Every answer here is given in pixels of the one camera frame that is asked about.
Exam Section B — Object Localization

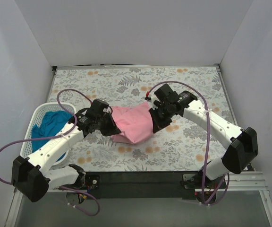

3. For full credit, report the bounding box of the pink t shirt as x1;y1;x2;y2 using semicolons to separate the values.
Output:
111;102;153;145

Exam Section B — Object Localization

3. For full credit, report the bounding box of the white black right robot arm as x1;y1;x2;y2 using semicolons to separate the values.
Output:
145;82;258;188

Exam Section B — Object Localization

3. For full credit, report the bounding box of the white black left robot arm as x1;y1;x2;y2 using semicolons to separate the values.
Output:
11;99;121;202

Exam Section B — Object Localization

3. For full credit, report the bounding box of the blue t shirt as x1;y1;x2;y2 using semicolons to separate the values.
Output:
31;110;72;152

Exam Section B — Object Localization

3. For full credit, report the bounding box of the floral patterned table cloth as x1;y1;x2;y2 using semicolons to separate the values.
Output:
48;66;235;171

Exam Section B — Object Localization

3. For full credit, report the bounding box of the white plastic laundry basket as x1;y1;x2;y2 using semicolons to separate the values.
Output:
20;102;77;165

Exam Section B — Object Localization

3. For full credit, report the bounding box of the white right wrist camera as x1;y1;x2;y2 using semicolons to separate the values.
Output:
144;91;159;109

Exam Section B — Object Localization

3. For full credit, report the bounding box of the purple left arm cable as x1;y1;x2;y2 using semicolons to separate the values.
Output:
0;88;101;216

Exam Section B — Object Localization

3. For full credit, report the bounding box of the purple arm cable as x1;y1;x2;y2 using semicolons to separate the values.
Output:
0;88;101;216
146;80;230;206

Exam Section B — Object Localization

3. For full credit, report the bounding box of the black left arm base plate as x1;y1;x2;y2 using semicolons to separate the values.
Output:
80;174;101;191

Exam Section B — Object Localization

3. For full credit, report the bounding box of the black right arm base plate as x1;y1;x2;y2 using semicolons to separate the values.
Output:
180;171;226;189

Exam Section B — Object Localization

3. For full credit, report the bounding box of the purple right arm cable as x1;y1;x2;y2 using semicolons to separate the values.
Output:
146;80;230;206

